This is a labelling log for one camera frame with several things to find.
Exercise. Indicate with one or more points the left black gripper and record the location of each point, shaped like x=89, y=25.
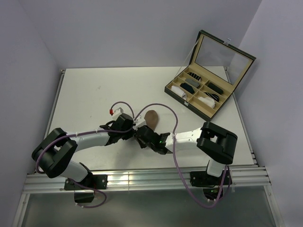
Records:
x=129, y=135

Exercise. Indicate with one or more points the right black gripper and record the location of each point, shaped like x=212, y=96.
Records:
x=142, y=145

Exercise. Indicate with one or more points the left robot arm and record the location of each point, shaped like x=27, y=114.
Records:
x=53, y=155

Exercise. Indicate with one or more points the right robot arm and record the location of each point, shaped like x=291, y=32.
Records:
x=216, y=142

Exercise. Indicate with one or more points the white rolled sock in box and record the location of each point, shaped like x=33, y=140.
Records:
x=208, y=101

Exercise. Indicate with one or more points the grey rolled sock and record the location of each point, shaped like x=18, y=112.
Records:
x=193, y=83

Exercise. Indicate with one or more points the black white striped rolled sock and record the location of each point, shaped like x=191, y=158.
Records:
x=195, y=76

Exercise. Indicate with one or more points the dark striped rolled sock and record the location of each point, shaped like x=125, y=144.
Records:
x=213, y=96

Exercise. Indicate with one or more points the black compartment storage box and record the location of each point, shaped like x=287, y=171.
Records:
x=215, y=61

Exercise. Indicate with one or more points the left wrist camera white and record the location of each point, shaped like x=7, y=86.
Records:
x=116, y=113

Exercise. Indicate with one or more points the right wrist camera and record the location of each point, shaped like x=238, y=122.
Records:
x=139, y=122

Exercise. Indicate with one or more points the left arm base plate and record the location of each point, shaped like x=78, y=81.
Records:
x=95, y=182

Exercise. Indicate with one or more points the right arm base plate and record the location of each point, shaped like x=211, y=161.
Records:
x=202, y=179

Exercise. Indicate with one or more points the aluminium frame rail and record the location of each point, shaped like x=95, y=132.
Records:
x=150, y=179

